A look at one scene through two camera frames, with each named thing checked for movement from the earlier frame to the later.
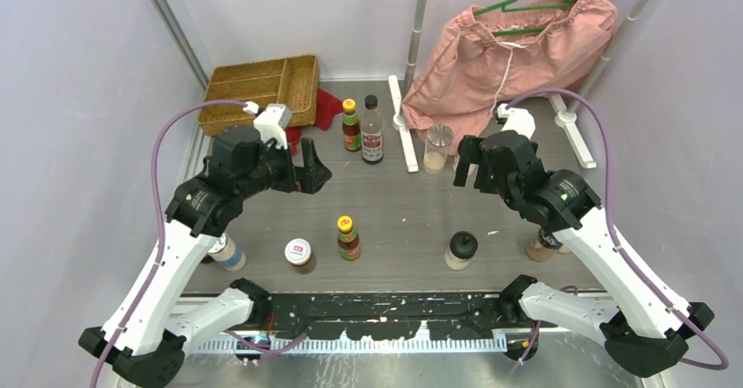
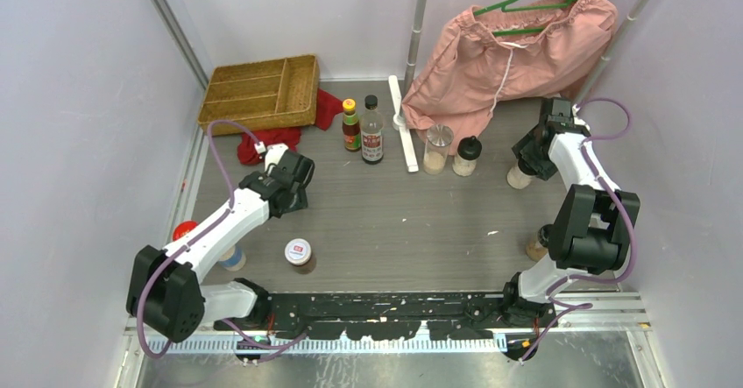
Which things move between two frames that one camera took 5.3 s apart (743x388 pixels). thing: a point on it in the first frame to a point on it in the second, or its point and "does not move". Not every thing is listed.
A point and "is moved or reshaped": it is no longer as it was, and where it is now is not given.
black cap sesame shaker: [462, 249] is moved or reshaped
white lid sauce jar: [298, 251] does not move
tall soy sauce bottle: [371, 123] does not move
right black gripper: [470, 151] to [524, 148]
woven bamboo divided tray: [292, 81] does not move
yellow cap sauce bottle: [351, 129] does not move
